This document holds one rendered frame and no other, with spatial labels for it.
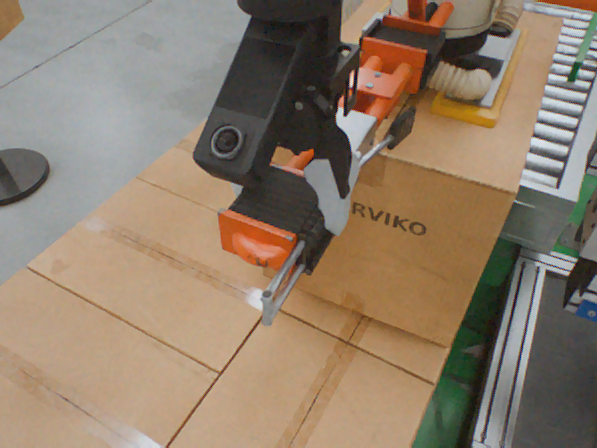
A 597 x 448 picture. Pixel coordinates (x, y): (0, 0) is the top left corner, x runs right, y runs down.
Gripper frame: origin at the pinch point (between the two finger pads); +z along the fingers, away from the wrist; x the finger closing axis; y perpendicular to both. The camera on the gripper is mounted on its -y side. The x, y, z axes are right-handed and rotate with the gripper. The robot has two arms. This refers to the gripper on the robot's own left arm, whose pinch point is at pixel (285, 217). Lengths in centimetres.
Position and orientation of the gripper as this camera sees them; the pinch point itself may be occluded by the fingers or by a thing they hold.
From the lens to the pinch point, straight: 46.4
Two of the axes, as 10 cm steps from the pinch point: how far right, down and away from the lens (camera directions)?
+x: -9.0, -3.0, 3.2
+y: 4.4, -6.5, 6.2
